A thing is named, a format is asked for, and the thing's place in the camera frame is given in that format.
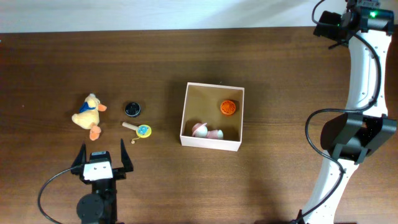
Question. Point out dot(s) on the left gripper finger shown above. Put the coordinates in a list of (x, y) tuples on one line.
[(81, 157), (125, 159)]

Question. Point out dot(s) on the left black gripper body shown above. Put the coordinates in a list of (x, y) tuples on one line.
[(108, 186)]

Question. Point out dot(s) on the black round cap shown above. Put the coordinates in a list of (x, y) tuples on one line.
[(132, 109)]

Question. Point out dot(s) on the pink hat duck figurine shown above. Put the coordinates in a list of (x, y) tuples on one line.
[(200, 130)]

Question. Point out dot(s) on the orange round ball toy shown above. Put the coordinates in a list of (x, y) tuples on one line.
[(228, 107)]

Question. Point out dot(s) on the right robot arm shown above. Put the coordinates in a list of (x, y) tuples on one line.
[(363, 125)]

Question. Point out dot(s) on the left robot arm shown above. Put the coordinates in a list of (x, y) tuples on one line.
[(100, 206)]

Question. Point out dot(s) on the wooden rattle drum toy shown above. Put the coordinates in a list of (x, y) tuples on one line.
[(141, 131)]

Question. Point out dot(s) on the yellow plush duck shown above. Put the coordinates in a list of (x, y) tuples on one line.
[(88, 116)]

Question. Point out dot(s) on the white cardboard box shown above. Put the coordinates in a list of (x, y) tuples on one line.
[(202, 104)]

